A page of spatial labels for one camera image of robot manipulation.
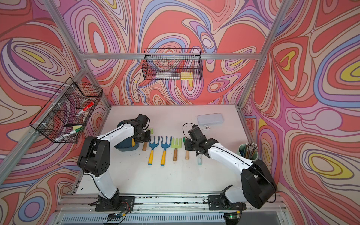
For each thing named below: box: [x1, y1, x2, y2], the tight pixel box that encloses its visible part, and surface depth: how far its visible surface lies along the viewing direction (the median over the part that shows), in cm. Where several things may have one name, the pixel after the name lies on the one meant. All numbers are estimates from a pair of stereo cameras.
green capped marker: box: [53, 127, 82, 143], surface depth 73 cm
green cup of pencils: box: [238, 142, 259, 161], surface depth 78 cm
